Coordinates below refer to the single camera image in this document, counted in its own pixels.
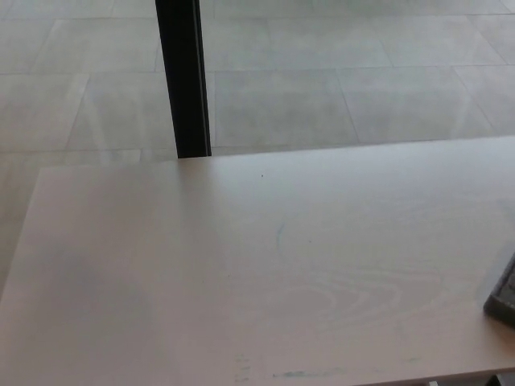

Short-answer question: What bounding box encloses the dark grey whiteboard eraser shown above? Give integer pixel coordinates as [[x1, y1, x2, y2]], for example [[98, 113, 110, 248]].
[[482, 251, 515, 327]]

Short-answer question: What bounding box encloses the black metal window post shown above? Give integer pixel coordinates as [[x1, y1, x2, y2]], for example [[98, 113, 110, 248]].
[[154, 0, 212, 159]]

